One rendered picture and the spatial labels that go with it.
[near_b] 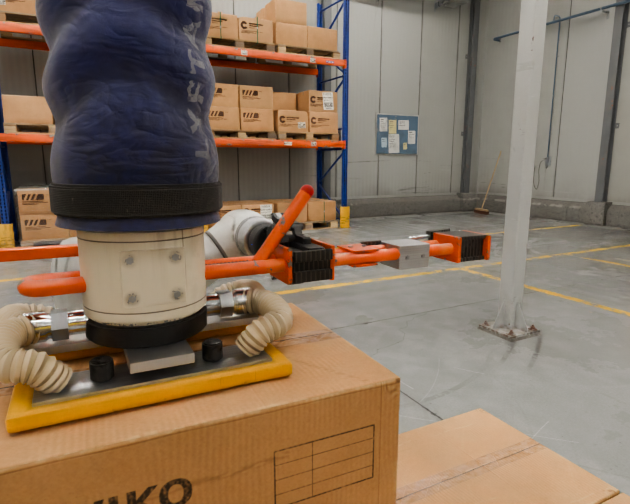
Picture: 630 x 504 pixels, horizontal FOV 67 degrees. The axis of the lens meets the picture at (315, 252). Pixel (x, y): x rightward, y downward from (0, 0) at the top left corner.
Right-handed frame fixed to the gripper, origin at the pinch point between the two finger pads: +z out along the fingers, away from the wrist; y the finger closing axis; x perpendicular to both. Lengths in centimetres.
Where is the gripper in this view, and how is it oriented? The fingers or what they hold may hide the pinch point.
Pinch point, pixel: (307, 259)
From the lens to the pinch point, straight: 81.4
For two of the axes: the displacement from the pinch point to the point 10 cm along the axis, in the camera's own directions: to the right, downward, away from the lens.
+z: 4.5, 1.8, -8.7
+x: -8.9, 0.8, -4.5
